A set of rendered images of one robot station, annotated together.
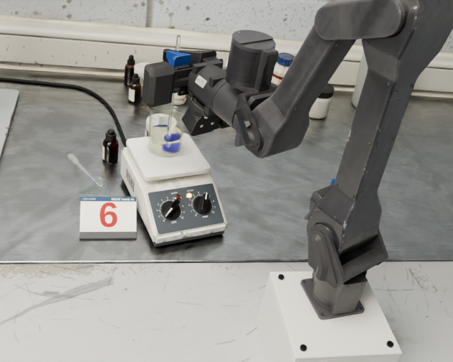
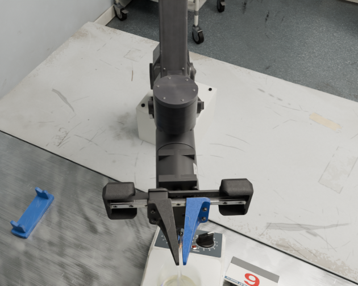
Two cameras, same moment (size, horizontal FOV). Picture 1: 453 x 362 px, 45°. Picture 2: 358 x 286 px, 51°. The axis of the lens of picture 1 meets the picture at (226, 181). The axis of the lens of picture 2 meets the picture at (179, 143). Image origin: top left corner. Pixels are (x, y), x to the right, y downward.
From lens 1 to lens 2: 0.96 m
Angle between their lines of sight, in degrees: 86
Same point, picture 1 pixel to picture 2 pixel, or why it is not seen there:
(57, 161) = not seen: outside the picture
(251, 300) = not seen: hidden behind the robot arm
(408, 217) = not seen: outside the picture
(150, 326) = (254, 183)
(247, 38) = (182, 89)
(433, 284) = (57, 131)
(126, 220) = (236, 270)
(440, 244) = (8, 151)
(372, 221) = not seen: hidden behind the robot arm
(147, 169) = (215, 270)
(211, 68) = (181, 168)
